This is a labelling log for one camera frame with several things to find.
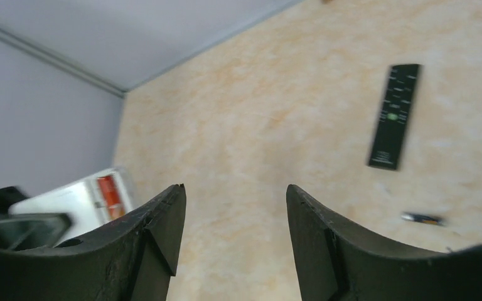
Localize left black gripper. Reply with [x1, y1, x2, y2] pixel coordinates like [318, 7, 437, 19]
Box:
[0, 184, 186, 300]

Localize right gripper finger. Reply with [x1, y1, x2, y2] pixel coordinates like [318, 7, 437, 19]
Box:
[286, 184, 482, 301]

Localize white remote control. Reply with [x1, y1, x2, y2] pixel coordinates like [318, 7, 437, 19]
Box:
[9, 167, 138, 243]

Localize black remote control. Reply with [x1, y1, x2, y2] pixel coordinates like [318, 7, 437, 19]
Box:
[367, 63, 422, 171]

